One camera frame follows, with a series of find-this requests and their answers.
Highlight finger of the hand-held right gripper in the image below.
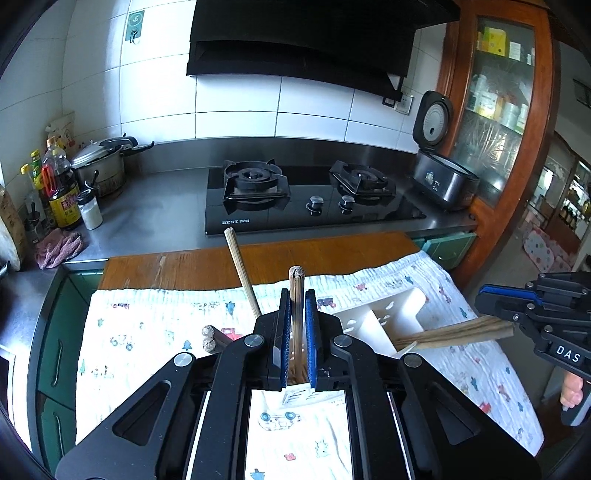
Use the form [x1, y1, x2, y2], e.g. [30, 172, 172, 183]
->
[474, 296, 533, 324]
[478, 283, 539, 304]

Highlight round wooden cutting board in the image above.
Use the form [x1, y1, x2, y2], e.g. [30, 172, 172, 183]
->
[0, 188, 25, 271]

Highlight printed cartoon table cloth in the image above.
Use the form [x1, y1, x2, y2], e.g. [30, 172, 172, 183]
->
[75, 251, 542, 480]

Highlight black gas stove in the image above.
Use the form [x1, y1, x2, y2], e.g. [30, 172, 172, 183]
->
[204, 159, 428, 237]

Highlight yellow-capped oil bottles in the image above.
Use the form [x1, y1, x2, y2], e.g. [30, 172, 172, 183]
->
[30, 150, 47, 197]

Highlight black rice cooker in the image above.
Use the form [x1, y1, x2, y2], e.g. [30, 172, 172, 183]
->
[412, 90, 481, 212]

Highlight pink dotted floor mat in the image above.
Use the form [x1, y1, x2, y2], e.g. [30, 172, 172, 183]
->
[522, 228, 574, 274]

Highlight wooden glass door cabinet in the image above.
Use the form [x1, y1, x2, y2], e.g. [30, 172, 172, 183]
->
[436, 0, 563, 278]

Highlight bunch of wooden chopsticks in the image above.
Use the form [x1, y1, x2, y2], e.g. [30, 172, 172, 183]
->
[392, 316, 515, 353]

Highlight black range hood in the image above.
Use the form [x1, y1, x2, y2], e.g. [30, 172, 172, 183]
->
[186, 0, 462, 101]

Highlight dark sauce bottle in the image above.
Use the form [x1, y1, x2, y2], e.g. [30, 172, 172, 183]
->
[46, 148, 84, 231]

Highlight person's right hand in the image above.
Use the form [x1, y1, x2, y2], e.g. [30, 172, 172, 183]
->
[560, 374, 585, 410]

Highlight green wall hook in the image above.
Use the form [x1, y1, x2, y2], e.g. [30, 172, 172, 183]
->
[125, 10, 145, 45]

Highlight white seasoning jar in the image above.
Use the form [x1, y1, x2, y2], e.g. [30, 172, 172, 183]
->
[76, 189, 103, 230]

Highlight pink dish cloth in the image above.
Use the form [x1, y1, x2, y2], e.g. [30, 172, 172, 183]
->
[35, 230, 85, 270]

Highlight white slotted utensil holder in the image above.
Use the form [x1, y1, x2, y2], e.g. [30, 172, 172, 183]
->
[279, 287, 428, 409]

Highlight paper packet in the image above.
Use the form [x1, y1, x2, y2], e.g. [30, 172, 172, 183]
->
[48, 111, 77, 151]

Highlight yellow box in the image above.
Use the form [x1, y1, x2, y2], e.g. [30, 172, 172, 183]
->
[477, 26, 509, 56]

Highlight green base cabinet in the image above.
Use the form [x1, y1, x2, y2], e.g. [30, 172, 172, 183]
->
[412, 231, 477, 271]
[28, 270, 108, 468]

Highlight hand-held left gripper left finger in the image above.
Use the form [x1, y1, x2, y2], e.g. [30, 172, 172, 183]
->
[54, 290, 293, 480]

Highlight steel pressure cooker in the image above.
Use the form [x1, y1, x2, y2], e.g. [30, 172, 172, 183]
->
[69, 134, 156, 198]

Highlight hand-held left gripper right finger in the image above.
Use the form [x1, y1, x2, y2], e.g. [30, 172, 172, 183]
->
[305, 290, 542, 480]

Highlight stainless steel counter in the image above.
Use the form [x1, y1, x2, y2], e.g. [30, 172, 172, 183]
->
[0, 168, 479, 352]

